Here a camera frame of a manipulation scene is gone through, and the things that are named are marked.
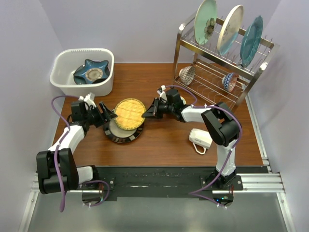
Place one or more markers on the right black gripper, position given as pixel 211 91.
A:
pixel 153 111

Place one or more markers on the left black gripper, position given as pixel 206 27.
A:
pixel 107 114

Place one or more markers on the black patterned rim plate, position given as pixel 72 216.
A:
pixel 121 136

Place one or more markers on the woven straw round mat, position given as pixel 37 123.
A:
pixel 129 114

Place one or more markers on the dark blue trivet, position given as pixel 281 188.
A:
pixel 92 72

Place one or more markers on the white ceramic mug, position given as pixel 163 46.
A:
pixel 200 138

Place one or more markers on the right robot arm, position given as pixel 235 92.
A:
pixel 223 127

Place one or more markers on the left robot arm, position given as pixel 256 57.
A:
pixel 56 168

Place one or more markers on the white plastic bin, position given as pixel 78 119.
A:
pixel 67 62

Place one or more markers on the yellow teal patterned bowl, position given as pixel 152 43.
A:
pixel 183 100

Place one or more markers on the brown patterned bowl in rack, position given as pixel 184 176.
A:
pixel 187 75

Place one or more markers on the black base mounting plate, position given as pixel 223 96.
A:
pixel 162 182

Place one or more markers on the blue red bowl in rack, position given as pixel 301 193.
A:
pixel 229 81

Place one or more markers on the mint flower plate in rack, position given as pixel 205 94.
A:
pixel 205 21

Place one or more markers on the beige blue plate in rack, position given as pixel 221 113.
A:
pixel 230 29

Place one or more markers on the teal scalloped plate in rack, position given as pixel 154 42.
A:
pixel 251 41

